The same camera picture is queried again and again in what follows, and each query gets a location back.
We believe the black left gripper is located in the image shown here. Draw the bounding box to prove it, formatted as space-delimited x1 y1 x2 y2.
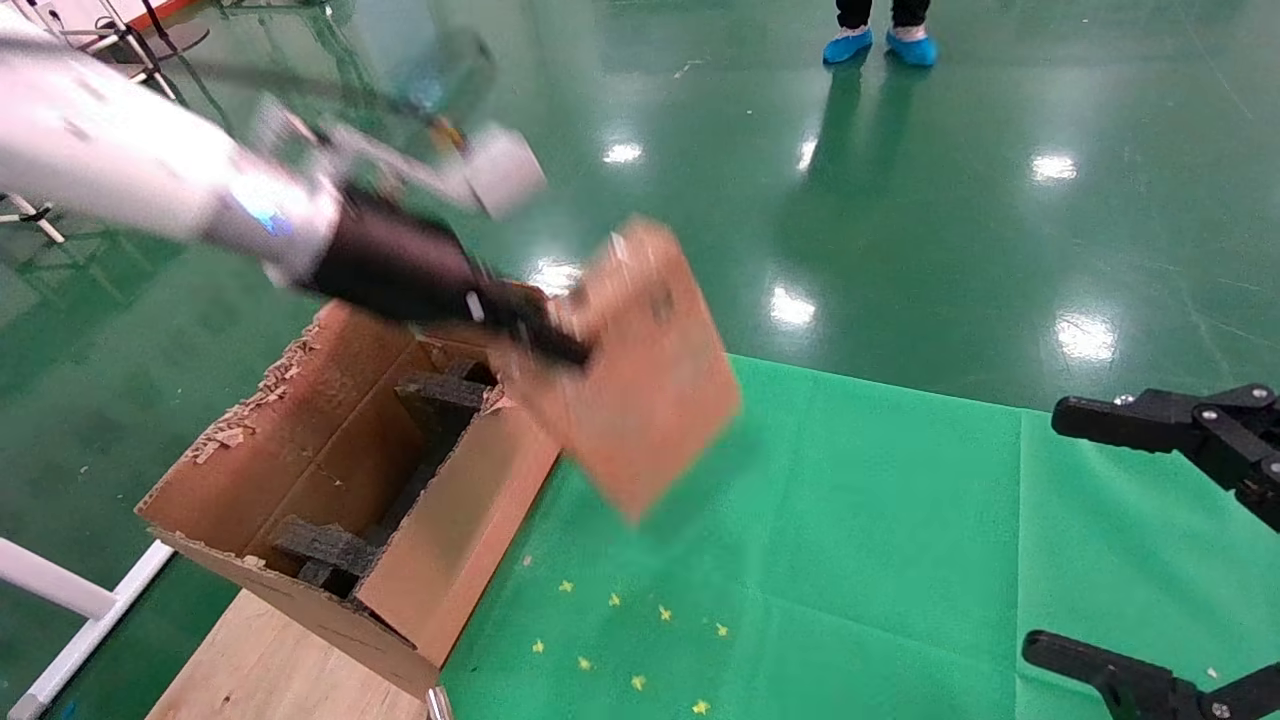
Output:
305 200 593 368

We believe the white frame work table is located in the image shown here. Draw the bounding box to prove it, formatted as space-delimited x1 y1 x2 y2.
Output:
20 0 183 101

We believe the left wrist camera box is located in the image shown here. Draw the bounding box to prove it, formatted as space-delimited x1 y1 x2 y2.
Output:
455 124 549 220

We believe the person in black trousers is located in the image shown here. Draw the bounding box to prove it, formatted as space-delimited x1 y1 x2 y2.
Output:
822 0 939 69

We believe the black foam block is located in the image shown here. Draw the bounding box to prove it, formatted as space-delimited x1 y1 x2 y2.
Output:
394 358 501 453
271 514 382 601

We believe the white tube frame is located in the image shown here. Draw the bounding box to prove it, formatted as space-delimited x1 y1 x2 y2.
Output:
0 538 177 720

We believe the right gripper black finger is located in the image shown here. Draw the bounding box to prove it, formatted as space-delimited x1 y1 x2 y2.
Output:
1021 629 1280 720
1050 384 1280 532

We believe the small brown cardboard box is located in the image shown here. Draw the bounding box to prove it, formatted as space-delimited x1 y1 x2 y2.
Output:
497 218 743 525

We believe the green table mat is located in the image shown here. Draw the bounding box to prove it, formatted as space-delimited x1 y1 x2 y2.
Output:
440 354 1280 720

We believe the blue shoe cover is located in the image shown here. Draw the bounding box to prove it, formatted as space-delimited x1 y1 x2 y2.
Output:
885 27 939 69
822 27 875 67

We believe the large open cardboard carton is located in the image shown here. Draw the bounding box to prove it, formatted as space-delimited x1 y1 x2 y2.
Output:
134 280 563 701

